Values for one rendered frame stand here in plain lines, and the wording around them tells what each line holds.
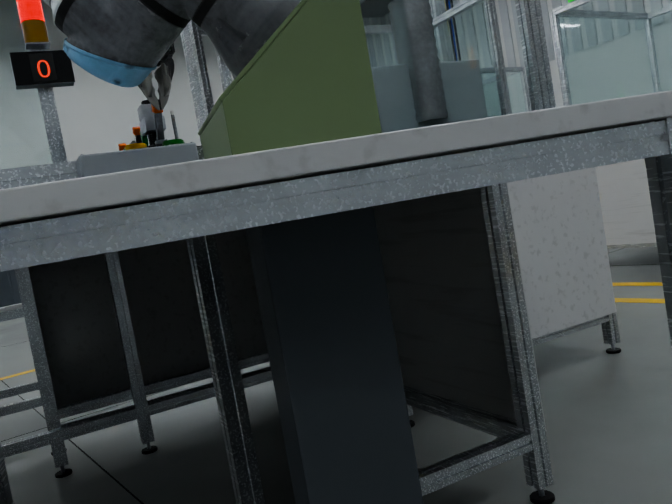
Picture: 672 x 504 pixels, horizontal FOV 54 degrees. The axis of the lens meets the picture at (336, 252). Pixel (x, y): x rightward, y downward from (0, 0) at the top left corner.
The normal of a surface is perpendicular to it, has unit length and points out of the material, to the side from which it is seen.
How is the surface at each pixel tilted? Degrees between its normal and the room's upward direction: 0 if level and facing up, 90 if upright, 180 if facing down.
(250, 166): 90
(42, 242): 90
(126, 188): 90
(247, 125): 90
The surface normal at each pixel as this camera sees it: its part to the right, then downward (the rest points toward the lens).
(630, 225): -0.81, 0.18
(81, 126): 0.56, -0.04
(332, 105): 0.30, 0.01
